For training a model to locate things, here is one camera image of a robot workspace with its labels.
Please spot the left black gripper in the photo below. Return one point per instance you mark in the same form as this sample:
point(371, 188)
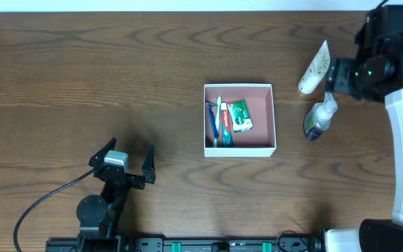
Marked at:
point(123, 177)

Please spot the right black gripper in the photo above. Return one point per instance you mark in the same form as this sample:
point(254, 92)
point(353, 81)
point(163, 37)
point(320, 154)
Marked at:
point(336, 75)

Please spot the white floral lotion tube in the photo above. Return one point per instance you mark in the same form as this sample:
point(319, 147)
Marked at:
point(316, 71)

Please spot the clear pump soap bottle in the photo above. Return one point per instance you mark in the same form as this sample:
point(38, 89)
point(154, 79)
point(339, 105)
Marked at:
point(318, 119)

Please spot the blue disposable razor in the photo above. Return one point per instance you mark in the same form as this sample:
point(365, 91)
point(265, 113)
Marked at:
point(213, 118)

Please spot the Colgate toothpaste tube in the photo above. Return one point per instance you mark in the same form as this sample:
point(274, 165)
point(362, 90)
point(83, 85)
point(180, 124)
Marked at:
point(227, 140)

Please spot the green white toothbrush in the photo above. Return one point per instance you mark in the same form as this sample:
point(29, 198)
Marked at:
point(217, 115)

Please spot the white cardboard box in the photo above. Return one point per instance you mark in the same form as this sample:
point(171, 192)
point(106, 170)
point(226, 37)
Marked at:
point(260, 141)

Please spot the green soap bar packet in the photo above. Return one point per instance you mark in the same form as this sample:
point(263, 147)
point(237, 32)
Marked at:
point(241, 120)

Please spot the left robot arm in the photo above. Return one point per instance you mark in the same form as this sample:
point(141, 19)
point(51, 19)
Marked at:
point(99, 215)

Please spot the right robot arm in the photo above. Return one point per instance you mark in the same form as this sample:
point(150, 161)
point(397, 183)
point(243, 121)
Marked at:
point(380, 234)

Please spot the black mounting rail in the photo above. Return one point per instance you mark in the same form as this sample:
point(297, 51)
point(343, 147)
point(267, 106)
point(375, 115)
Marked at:
point(284, 243)

